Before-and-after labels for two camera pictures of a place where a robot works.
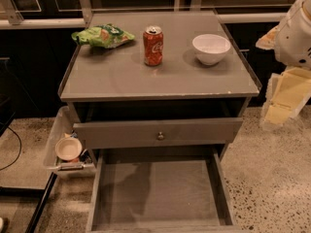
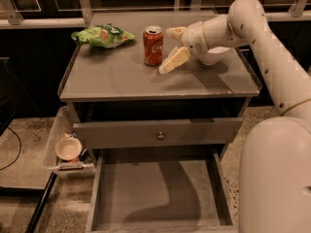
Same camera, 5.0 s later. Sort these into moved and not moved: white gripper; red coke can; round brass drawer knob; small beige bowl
Moved: white gripper
Not moved: red coke can; small beige bowl; round brass drawer knob
